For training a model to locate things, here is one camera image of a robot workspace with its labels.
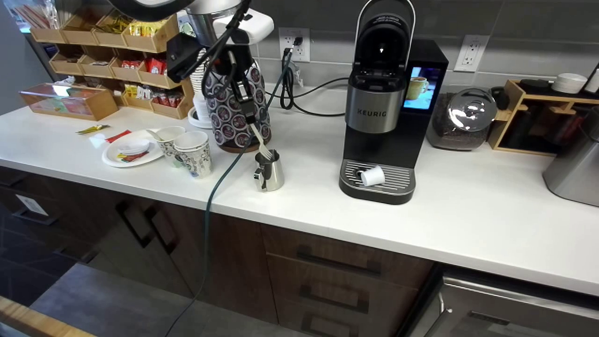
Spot patterned paper cup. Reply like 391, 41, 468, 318
150, 125, 187, 168

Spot white round bowl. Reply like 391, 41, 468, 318
551, 71, 590, 95

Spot red white packets pile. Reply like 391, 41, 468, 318
144, 54, 171, 77

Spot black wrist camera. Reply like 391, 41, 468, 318
165, 32, 206, 84

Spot white plastic cup lid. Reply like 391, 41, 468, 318
118, 140, 154, 157

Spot wrapped plastic cutlery bundle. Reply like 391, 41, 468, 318
10, 2, 64, 34

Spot dark wooden base cabinet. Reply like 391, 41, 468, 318
0, 165, 438, 337

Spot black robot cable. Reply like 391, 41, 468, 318
199, 0, 253, 82

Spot yellow sweetener packet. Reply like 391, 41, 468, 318
77, 123, 113, 137

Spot white cabinet label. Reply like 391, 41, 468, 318
13, 193, 51, 219

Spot white wall outlet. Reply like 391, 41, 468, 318
277, 26, 313, 63
453, 34, 493, 75

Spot bright yellow packets pile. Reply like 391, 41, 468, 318
126, 19, 169, 39

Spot small yellow packets pile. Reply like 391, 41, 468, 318
122, 84, 143, 105

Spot silver metal cup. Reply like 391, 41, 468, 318
253, 148, 287, 193

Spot white coffee pod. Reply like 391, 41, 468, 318
358, 165, 388, 189

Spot black cabinet door handle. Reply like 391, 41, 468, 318
144, 204, 182, 256
116, 198, 156, 249

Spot wooden condiment bin organizer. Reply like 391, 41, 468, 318
26, 5, 197, 122

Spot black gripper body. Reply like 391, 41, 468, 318
216, 43, 259, 105

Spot light wooden board edge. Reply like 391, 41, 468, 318
0, 294, 98, 337

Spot black drawer handle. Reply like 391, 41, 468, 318
298, 283, 371, 314
294, 247, 384, 277

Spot red sauce packet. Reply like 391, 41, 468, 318
105, 127, 135, 146

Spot white paper plate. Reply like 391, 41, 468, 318
101, 137, 165, 170

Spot black silver Keurig machine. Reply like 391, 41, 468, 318
337, 0, 451, 206

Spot coffee pod carousel rack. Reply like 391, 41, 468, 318
202, 54, 274, 155

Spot silver metal appliance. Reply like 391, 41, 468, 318
541, 131, 599, 210

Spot stainless steel dishwasher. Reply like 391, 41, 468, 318
408, 266, 599, 337

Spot black power cable bundle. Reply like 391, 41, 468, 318
277, 35, 350, 120

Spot white plastic fork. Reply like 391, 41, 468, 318
249, 120, 277, 163

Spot small red packets pile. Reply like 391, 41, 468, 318
152, 90, 186, 108

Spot grey green hanging cable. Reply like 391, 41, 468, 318
163, 148, 249, 337

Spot round silver lidded container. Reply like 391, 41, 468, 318
427, 86, 500, 153

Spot clear glass cup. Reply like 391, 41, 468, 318
174, 129, 214, 180

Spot dark yellow packets pile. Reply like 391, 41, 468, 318
96, 15, 131, 34

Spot wooden countertop rack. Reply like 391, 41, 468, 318
487, 78, 599, 155

